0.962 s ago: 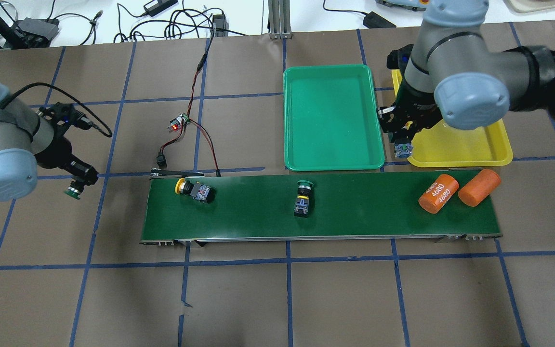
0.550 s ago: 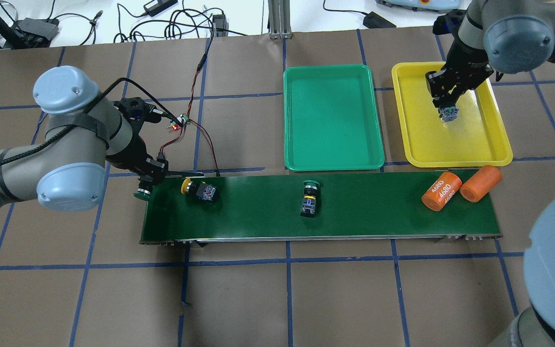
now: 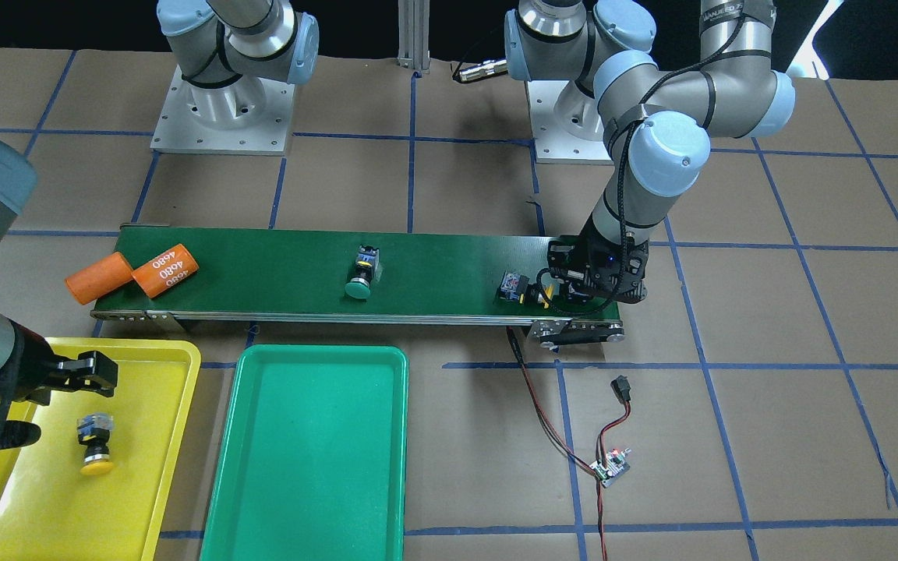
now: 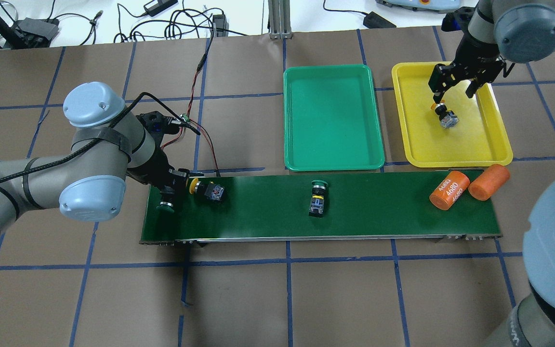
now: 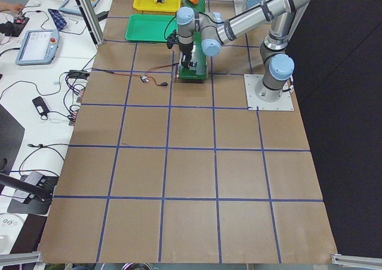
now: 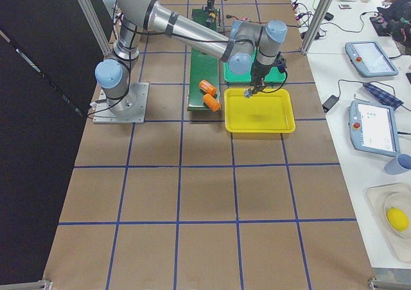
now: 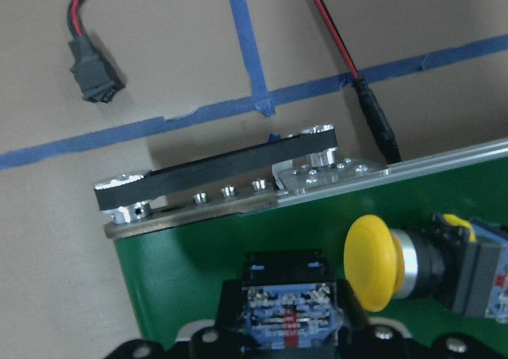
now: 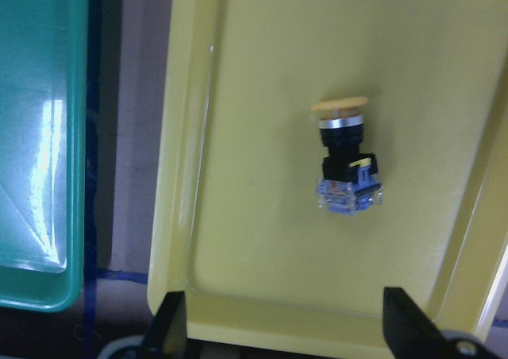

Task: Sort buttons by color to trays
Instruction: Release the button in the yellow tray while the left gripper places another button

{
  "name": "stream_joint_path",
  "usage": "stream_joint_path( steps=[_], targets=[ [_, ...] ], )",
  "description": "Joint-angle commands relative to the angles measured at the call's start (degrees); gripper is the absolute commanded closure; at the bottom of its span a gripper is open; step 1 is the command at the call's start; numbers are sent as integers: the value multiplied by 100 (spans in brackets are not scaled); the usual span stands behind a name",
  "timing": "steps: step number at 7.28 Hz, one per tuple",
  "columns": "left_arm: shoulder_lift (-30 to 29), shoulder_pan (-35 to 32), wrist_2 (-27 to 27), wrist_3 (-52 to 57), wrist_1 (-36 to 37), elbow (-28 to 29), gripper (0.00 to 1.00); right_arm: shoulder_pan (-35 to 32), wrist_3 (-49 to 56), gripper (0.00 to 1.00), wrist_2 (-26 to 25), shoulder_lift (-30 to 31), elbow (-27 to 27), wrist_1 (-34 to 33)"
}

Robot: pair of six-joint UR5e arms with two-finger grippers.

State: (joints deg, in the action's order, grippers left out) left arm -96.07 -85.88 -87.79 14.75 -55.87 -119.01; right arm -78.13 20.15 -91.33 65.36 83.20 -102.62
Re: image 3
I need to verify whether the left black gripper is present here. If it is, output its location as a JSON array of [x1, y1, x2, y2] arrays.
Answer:
[[546, 219, 649, 305]]

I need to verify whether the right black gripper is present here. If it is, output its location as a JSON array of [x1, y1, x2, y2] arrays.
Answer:
[[0, 327, 118, 451]]

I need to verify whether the plain orange cylinder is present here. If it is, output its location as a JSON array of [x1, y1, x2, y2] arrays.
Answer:
[[64, 252, 134, 305]]

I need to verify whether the orange cylinder with 4680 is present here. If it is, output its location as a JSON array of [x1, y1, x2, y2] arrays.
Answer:
[[132, 244, 199, 299]]

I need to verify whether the green push button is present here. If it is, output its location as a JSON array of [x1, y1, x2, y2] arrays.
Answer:
[[345, 245, 382, 301]]

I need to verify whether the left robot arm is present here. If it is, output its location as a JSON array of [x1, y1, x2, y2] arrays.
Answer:
[[504, 1, 796, 315]]

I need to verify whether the yellow plastic tray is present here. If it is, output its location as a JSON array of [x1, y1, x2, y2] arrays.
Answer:
[[0, 337, 202, 560]]

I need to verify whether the black connector plug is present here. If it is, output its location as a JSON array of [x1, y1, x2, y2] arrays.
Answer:
[[610, 374, 631, 404]]

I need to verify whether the green conveyor belt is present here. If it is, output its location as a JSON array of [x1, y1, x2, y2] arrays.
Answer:
[[92, 226, 624, 348]]

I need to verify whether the green plastic tray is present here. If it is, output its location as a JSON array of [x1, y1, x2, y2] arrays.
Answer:
[[200, 344, 408, 560]]

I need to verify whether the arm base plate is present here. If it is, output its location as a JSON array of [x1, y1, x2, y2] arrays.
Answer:
[[150, 71, 297, 157], [527, 79, 613, 164]]

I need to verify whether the red black wire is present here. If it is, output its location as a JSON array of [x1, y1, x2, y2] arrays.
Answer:
[[505, 327, 637, 561]]

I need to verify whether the aluminium frame post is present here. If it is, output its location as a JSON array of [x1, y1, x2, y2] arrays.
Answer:
[[396, 0, 430, 73]]

